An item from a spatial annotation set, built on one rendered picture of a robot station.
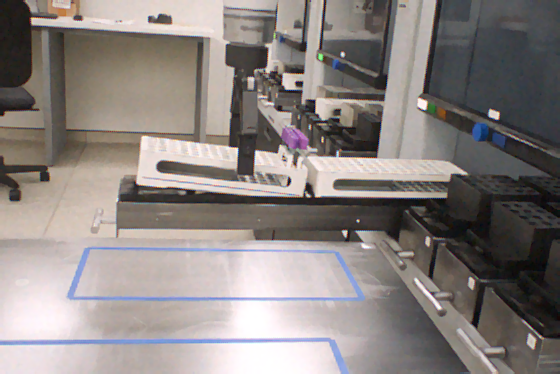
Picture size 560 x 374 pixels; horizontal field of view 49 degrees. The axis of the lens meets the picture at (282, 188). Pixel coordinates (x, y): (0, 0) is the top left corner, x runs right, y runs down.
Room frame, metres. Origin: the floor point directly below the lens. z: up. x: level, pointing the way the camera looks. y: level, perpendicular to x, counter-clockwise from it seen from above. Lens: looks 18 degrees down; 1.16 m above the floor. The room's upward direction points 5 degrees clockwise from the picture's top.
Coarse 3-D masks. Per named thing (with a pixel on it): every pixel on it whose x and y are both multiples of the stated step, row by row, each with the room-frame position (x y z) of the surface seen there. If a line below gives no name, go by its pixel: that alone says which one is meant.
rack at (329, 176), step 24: (312, 168) 1.11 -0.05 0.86; (336, 168) 1.09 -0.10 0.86; (360, 168) 1.11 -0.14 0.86; (384, 168) 1.13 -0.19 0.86; (408, 168) 1.14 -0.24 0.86; (432, 168) 1.15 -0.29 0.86; (456, 168) 1.17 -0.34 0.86; (336, 192) 1.07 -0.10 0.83; (360, 192) 1.08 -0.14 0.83; (384, 192) 1.09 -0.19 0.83; (408, 192) 1.10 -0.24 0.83; (432, 192) 1.12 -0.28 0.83
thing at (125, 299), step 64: (0, 256) 0.70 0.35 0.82; (64, 256) 0.72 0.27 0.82; (128, 256) 0.73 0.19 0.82; (192, 256) 0.75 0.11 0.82; (256, 256) 0.77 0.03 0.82; (320, 256) 0.79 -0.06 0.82; (384, 256) 0.81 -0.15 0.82; (0, 320) 0.55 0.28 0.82; (64, 320) 0.56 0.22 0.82; (128, 320) 0.58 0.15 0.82; (192, 320) 0.59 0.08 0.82; (256, 320) 0.60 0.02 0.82; (320, 320) 0.61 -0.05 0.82; (384, 320) 0.62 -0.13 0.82
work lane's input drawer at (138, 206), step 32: (128, 192) 1.00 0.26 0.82; (160, 192) 1.05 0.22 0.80; (192, 192) 1.07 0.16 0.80; (96, 224) 1.00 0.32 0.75; (128, 224) 0.98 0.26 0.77; (160, 224) 0.99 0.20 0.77; (192, 224) 1.00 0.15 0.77; (224, 224) 1.01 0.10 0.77; (256, 224) 1.03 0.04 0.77; (288, 224) 1.04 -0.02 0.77; (320, 224) 1.05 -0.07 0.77; (352, 224) 1.06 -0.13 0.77; (384, 224) 1.08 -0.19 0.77
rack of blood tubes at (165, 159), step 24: (144, 144) 1.04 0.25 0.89; (168, 144) 1.07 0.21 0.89; (192, 144) 1.11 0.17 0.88; (144, 168) 1.00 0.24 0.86; (168, 168) 1.11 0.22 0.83; (192, 168) 1.11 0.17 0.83; (216, 168) 1.12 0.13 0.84; (264, 168) 1.05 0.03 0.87; (288, 168) 1.05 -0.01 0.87; (240, 192) 1.04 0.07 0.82; (264, 192) 1.05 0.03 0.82; (288, 192) 1.06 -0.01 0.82
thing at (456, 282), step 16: (448, 240) 0.90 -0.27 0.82; (464, 240) 0.91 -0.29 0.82; (448, 256) 0.88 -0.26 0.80; (464, 256) 0.84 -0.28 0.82; (480, 256) 0.85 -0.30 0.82; (448, 272) 0.87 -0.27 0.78; (464, 272) 0.82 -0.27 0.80; (480, 272) 0.80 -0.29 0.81; (496, 272) 0.80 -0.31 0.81; (512, 272) 0.81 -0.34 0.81; (416, 288) 0.87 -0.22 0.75; (448, 288) 0.86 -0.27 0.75; (464, 288) 0.82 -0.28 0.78; (480, 288) 0.78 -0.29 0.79; (432, 304) 0.81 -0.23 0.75; (464, 304) 0.81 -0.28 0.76; (480, 304) 0.79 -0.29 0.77
